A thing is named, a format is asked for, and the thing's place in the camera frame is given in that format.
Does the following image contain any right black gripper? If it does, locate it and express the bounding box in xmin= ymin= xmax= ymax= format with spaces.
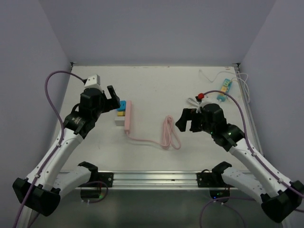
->
xmin=175 ymin=108 xmax=215 ymax=134

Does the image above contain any pink power strip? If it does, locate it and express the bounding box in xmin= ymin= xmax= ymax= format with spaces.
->
xmin=124 ymin=100 xmax=181 ymax=150

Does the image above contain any white plug adapter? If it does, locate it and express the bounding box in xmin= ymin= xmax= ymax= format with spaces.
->
xmin=114 ymin=116 xmax=125 ymax=126

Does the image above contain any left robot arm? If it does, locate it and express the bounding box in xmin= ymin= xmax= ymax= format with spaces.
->
xmin=12 ymin=85 xmax=120 ymax=216

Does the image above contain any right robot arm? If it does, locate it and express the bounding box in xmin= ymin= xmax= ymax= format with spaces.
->
xmin=175 ymin=103 xmax=304 ymax=223

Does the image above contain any blue plug adapter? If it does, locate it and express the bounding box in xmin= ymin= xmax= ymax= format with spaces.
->
xmin=116 ymin=100 xmax=126 ymax=112

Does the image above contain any teal power strip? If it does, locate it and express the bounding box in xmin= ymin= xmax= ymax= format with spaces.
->
xmin=217 ymin=78 xmax=232 ymax=102

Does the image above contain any white flat cable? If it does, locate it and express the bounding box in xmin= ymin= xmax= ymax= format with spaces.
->
xmin=187 ymin=97 xmax=202 ymax=109

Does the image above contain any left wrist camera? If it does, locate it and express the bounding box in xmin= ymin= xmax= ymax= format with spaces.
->
xmin=84 ymin=74 xmax=101 ymax=89

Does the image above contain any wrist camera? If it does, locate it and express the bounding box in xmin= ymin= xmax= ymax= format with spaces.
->
xmin=84 ymin=74 xmax=101 ymax=89
xmin=195 ymin=93 xmax=210 ymax=110

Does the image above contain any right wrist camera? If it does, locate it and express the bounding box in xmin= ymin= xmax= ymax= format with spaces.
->
xmin=195 ymin=93 xmax=210 ymax=110

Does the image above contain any thin white cable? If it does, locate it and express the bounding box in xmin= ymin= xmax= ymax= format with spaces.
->
xmin=198 ymin=69 xmax=250 ymax=103

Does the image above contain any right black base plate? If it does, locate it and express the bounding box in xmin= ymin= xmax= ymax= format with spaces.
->
xmin=196 ymin=171 xmax=216 ymax=188

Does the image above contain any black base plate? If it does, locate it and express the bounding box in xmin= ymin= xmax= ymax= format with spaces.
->
xmin=196 ymin=171 xmax=216 ymax=188
xmin=97 ymin=171 xmax=114 ymax=188

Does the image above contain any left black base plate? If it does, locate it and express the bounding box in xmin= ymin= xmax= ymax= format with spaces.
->
xmin=97 ymin=171 xmax=114 ymax=188

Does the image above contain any aluminium rail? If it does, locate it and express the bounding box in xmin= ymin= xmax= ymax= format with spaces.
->
xmin=59 ymin=171 xmax=238 ymax=190

